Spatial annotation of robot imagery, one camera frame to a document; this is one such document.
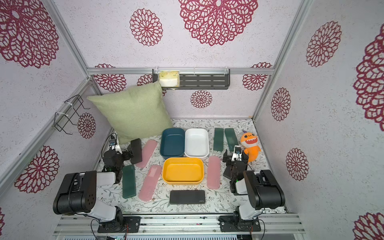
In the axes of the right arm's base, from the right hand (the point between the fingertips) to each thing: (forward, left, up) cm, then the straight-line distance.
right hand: (235, 149), depth 89 cm
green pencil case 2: (+15, +8, -10) cm, 20 cm away
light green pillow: (+14, +59, +17) cm, 63 cm away
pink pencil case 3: (-9, +12, -13) cm, 20 cm away
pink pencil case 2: (-18, +50, -10) cm, 54 cm away
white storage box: (+10, +23, -10) cm, 28 cm away
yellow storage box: (-10, +33, -10) cm, 36 cm away
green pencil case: (-18, +63, -9) cm, 66 cm away
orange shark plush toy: (+9, -11, -4) cm, 15 cm away
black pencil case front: (-25, +28, -11) cm, 39 cm away
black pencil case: (+6, +64, -6) cm, 65 cm away
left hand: (+1, +69, 0) cm, 69 cm away
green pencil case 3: (+17, -2, -11) cm, 20 cm away
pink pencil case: (+2, +57, -9) cm, 58 cm away
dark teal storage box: (+13, +41, -12) cm, 45 cm away
